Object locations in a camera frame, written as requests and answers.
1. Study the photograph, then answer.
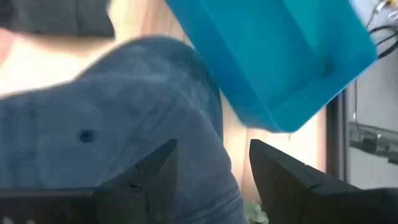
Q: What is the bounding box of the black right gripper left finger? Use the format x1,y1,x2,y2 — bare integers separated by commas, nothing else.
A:
0,138,180,224

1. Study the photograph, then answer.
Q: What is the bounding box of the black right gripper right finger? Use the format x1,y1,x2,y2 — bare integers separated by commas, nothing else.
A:
248,139,398,224

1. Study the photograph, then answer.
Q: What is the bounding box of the small green crumpled object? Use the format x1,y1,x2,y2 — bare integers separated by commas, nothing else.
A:
244,201,270,224

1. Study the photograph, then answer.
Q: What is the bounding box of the blue denim hat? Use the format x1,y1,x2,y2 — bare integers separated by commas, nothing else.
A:
0,35,249,224

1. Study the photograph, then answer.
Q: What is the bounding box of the black cable bundle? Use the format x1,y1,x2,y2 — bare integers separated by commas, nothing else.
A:
366,0,398,60

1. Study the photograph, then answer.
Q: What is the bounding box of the blue plastic bin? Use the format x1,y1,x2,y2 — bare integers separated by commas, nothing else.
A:
166,0,379,133

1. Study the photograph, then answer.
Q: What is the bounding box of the grey cable tray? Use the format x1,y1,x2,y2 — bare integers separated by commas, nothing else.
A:
348,121,398,165

